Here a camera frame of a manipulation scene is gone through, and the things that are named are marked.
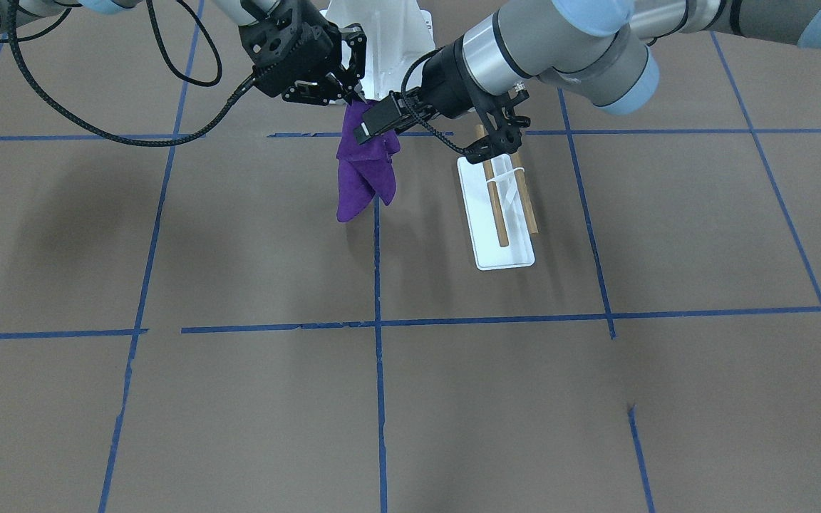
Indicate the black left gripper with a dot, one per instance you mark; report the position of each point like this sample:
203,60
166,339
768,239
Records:
447,80

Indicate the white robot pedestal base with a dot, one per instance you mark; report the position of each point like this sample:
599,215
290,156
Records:
398,33

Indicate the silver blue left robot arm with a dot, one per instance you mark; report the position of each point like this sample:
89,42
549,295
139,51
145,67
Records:
596,49

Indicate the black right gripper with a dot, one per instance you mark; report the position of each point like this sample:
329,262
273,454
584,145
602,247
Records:
306,23

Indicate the purple microfibre towel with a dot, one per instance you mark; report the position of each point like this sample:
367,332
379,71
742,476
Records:
364,170

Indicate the white towel rack with wooden bars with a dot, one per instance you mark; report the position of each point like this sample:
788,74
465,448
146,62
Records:
500,213

